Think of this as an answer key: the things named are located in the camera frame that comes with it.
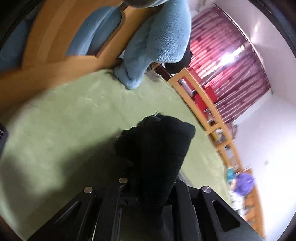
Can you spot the white patterned pillow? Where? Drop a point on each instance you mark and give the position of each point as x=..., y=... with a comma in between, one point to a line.
x=237, y=203

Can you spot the light blue fleece blanket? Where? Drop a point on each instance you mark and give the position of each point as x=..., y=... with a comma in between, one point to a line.
x=162, y=38

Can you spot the purple plush toy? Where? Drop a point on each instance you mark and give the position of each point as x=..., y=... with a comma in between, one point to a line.
x=244, y=184

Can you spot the black garment on footboard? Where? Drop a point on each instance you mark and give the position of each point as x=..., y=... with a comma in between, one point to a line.
x=174, y=68

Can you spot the pink red curtain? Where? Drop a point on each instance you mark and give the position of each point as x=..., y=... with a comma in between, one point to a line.
x=225, y=61

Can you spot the green bed blanket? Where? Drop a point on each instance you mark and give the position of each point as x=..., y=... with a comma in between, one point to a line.
x=61, y=141

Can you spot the teal patterned cushion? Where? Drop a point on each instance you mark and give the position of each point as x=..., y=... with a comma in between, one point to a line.
x=230, y=175

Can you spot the black pants with grey stripe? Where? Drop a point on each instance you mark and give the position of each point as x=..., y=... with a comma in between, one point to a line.
x=151, y=155

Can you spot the wooden bed frame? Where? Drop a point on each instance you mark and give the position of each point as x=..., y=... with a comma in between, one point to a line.
x=45, y=65

